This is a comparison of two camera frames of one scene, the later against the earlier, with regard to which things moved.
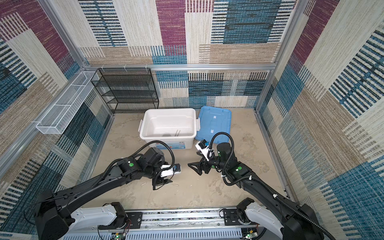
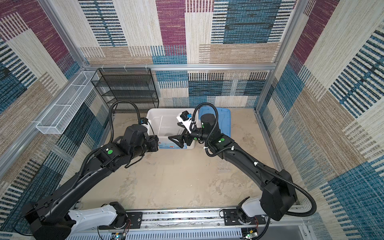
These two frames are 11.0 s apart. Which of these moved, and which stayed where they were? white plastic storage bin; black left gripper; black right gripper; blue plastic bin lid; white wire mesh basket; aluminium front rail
Moved: black right gripper; black left gripper
Stayed: white plastic storage bin; aluminium front rail; blue plastic bin lid; white wire mesh basket
